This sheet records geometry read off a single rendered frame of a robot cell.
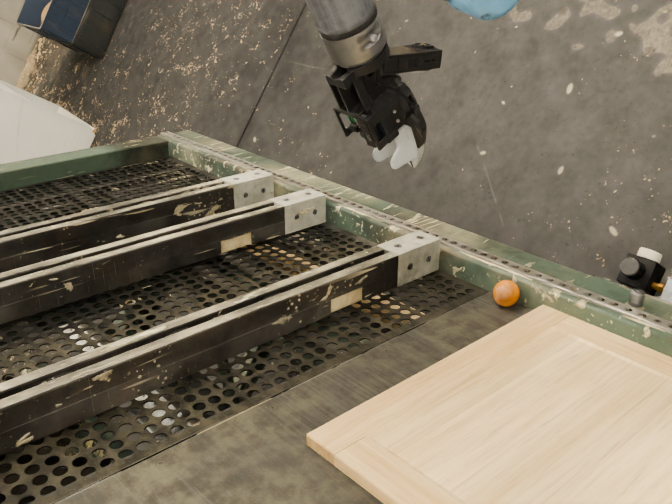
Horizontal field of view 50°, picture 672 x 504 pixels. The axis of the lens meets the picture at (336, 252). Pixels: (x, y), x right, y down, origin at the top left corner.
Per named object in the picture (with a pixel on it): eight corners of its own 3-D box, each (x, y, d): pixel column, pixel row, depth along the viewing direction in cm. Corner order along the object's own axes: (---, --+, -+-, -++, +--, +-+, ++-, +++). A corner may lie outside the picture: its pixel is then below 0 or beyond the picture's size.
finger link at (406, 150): (392, 186, 103) (372, 139, 97) (419, 160, 105) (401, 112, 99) (407, 193, 101) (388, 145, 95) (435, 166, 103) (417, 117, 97)
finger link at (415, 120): (401, 143, 101) (382, 95, 95) (409, 135, 102) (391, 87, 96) (425, 152, 98) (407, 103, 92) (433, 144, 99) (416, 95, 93)
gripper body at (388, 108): (345, 139, 99) (313, 69, 91) (387, 101, 101) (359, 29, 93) (383, 155, 94) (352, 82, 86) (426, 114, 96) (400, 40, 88)
